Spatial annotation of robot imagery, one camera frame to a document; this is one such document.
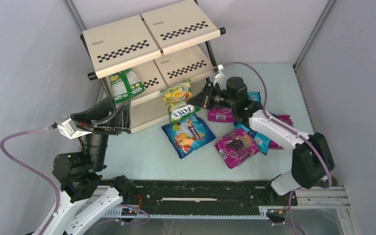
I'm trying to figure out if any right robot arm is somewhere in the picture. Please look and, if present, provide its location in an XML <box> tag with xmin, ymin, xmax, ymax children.
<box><xmin>188</xmin><ymin>77</ymin><xmax>334</xmax><ymax>195</ymax></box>

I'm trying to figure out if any teal blue candy bag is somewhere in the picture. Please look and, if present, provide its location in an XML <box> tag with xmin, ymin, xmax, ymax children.
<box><xmin>248</xmin><ymin>92</ymin><xmax>261</xmax><ymax>103</ymax></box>
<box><xmin>235</xmin><ymin>123</ymin><xmax>271</xmax><ymax>155</ymax></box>

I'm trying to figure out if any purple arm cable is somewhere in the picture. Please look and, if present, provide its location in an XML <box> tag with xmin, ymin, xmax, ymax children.
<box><xmin>222</xmin><ymin>61</ymin><xmax>333</xmax><ymax>235</ymax></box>
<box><xmin>0</xmin><ymin>125</ymin><xmax>62</xmax><ymax>235</ymax></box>

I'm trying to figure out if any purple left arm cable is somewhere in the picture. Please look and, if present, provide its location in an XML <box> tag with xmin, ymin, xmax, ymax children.
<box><xmin>0</xmin><ymin>125</ymin><xmax>62</xmax><ymax>235</ymax></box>

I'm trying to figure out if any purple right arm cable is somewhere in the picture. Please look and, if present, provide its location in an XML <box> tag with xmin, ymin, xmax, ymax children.
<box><xmin>222</xmin><ymin>61</ymin><xmax>333</xmax><ymax>235</ymax></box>

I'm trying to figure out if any green Fox's candy bag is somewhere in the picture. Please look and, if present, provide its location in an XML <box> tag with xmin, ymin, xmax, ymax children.
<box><xmin>161</xmin><ymin>81</ymin><xmax>201</xmax><ymax>123</ymax></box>

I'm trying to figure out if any beige three-tier shelf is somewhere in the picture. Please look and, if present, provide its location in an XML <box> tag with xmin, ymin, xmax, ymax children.
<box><xmin>81</xmin><ymin>0</ymin><xmax>225</xmax><ymax>133</ymax></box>

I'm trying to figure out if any green candy bag nutrition side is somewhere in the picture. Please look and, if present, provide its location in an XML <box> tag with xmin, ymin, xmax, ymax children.
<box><xmin>108</xmin><ymin>68</ymin><xmax>145</xmax><ymax>104</ymax></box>

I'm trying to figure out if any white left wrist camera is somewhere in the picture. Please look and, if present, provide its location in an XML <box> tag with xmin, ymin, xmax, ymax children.
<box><xmin>55</xmin><ymin>118</ymin><xmax>91</xmax><ymax>140</ymax></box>

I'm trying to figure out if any blue fruit candy bag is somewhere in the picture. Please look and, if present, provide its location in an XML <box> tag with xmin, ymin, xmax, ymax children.
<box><xmin>162</xmin><ymin>115</ymin><xmax>216</xmax><ymax>159</ymax></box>

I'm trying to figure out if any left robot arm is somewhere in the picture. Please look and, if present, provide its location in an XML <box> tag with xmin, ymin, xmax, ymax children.
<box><xmin>34</xmin><ymin>96</ymin><xmax>136</xmax><ymax>235</ymax></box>

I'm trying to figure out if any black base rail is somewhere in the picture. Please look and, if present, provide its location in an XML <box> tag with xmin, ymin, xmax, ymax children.
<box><xmin>125</xmin><ymin>180</ymin><xmax>298</xmax><ymax>219</ymax></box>

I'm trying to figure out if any magenta grape candy bag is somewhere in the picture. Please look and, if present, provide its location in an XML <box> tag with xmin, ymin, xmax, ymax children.
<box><xmin>268</xmin><ymin>115</ymin><xmax>295</xmax><ymax>150</ymax></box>
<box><xmin>207</xmin><ymin>107</ymin><xmax>235</xmax><ymax>123</ymax></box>
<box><xmin>214</xmin><ymin>128</ymin><xmax>259</xmax><ymax>169</ymax></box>

